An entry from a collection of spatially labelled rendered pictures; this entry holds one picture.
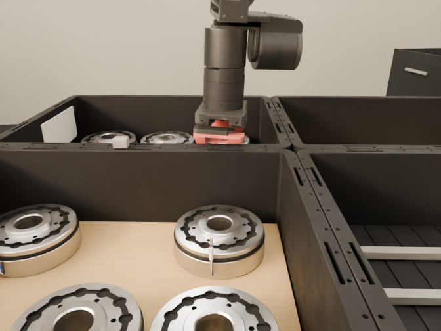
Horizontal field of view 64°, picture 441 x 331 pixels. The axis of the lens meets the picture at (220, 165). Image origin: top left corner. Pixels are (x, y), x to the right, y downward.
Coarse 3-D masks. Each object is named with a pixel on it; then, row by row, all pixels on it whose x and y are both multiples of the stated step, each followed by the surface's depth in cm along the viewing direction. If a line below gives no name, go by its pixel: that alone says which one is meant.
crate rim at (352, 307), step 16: (288, 160) 41; (304, 176) 37; (304, 192) 33; (304, 208) 31; (320, 208) 31; (320, 224) 29; (320, 240) 27; (336, 240) 27; (320, 256) 26; (336, 256) 25; (336, 272) 25; (336, 288) 22; (352, 288) 22; (352, 304) 21; (352, 320) 20; (368, 320) 20
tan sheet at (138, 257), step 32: (96, 224) 47; (128, 224) 47; (160, 224) 47; (96, 256) 41; (128, 256) 41; (160, 256) 41; (0, 288) 36; (32, 288) 36; (128, 288) 36; (160, 288) 36; (192, 288) 36; (256, 288) 36; (288, 288) 36; (0, 320) 32; (288, 320) 32
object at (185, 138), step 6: (156, 132) 72; (162, 132) 72; (168, 132) 72; (174, 132) 72; (180, 132) 72; (144, 138) 68; (150, 138) 68; (180, 138) 68; (186, 138) 69; (192, 138) 68
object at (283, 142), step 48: (96, 96) 71; (144, 96) 71; (192, 96) 71; (0, 144) 45; (48, 144) 45; (96, 144) 45; (144, 144) 46; (192, 144) 45; (240, 144) 45; (288, 144) 45
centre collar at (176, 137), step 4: (156, 136) 68; (160, 136) 68; (164, 136) 69; (168, 136) 69; (172, 136) 69; (176, 136) 68; (156, 140) 66; (160, 140) 66; (164, 140) 66; (168, 140) 66; (172, 140) 66; (176, 140) 66
